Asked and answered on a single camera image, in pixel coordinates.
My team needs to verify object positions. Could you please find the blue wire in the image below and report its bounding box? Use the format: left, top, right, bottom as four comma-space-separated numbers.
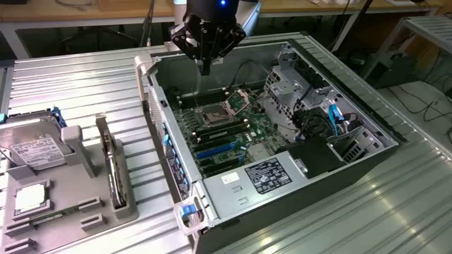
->
327, 103, 342, 138

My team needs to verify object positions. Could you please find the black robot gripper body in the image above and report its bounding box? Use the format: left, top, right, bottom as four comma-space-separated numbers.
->
184, 0, 242, 29

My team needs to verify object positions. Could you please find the silver hard disk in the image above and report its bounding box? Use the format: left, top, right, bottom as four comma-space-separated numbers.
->
0, 112, 68, 170

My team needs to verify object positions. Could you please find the blue disk carrier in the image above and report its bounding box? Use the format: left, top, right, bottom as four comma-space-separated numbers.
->
0, 105, 68, 129

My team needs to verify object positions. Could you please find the hanging grey cable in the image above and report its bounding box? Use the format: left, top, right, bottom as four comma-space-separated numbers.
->
140, 0, 158, 46

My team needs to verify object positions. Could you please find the black cable bundle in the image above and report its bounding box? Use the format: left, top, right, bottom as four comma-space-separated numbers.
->
292, 108, 335, 141

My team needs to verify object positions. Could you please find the black floor cable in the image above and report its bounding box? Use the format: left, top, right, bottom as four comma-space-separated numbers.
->
388, 84, 452, 120

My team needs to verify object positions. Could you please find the slatted metal side table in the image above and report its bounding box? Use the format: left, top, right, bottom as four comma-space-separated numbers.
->
399, 17, 452, 55

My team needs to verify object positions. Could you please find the green graphics card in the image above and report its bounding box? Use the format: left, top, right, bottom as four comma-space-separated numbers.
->
95, 112, 128, 210

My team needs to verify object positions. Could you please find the black RAM slot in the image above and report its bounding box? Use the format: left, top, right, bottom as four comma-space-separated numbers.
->
175, 89, 227, 102
179, 94, 228, 107

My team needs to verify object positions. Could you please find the grey power supply unit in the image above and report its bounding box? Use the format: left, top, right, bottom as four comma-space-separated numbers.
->
200, 152, 312, 222

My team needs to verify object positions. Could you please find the blue expansion slot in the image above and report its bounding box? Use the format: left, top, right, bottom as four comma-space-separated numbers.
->
195, 142, 236, 160

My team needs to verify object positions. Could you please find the black plastic shroud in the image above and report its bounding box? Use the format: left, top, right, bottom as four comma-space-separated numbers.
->
288, 135, 350, 180

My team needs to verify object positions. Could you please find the silver drive cage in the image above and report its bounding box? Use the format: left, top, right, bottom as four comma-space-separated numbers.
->
264, 44, 319, 141

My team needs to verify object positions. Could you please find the green motherboard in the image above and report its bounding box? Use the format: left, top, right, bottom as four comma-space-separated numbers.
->
172, 87, 295, 178

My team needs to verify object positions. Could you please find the CPU socket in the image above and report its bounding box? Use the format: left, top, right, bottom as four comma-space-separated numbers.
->
199, 88, 251, 127

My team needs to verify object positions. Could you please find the loose green RAM stick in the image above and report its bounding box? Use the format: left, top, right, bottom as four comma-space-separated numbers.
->
31, 211, 67, 227

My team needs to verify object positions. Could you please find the long black expansion slot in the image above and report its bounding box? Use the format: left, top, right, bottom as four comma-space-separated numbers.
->
204, 161, 247, 174
200, 156, 246, 168
194, 137, 235, 150

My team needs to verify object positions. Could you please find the installed RAM stick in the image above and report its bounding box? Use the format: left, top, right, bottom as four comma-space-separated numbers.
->
195, 126, 251, 143

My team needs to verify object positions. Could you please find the metal socket cover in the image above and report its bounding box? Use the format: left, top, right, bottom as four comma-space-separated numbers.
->
224, 88, 251, 112

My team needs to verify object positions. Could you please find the silver CPU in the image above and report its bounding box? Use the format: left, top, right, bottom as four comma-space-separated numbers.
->
15, 185, 50, 212

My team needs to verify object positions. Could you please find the grey printed corner bracket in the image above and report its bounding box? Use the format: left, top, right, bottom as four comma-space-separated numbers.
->
175, 199, 210, 236
134, 54, 163, 103

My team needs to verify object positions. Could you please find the open grey PC case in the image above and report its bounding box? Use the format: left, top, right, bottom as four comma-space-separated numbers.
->
134, 31, 408, 254

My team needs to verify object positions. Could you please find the disk bay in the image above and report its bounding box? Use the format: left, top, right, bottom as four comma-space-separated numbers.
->
327, 126, 388, 165

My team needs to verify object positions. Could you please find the wooden desk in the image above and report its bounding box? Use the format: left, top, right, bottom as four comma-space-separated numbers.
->
0, 0, 443, 24

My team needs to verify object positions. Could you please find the grey printed parts rack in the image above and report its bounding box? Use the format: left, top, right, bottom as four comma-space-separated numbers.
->
0, 124, 142, 254

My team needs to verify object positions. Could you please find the thin black wire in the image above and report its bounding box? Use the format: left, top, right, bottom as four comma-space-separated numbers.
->
226, 60, 271, 92

